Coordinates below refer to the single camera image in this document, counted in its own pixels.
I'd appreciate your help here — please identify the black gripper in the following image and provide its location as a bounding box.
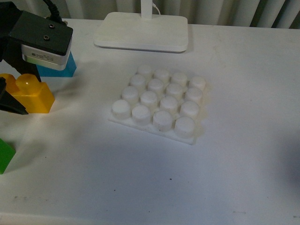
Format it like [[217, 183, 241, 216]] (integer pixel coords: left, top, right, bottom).
[[0, 1, 41, 115]]

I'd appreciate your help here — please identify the yellow two-stud block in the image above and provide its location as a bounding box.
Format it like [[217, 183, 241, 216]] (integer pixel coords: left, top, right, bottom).
[[0, 74, 54, 113]]

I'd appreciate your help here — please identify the blue three-stud block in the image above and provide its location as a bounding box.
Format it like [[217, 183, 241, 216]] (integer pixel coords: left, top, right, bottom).
[[36, 52, 77, 77]]

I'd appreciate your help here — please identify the green block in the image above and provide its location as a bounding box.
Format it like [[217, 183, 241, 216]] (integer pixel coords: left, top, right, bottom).
[[0, 139, 16, 174]]

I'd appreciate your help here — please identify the white desk lamp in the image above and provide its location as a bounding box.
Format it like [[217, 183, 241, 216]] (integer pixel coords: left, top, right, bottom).
[[93, 0, 188, 53]]

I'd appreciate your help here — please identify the grey pleated curtain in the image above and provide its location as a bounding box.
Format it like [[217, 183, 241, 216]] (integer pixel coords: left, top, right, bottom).
[[53, 0, 300, 29]]

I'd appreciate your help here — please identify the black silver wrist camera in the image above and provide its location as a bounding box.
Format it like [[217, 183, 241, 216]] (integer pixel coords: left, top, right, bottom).
[[9, 11, 73, 71]]

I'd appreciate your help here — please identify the black camera cable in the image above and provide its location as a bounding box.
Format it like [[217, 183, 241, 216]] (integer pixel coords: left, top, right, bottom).
[[42, 0, 64, 23]]

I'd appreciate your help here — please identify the white studded base plate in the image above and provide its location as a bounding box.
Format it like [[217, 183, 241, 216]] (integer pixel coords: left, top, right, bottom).
[[108, 65, 207, 145]]

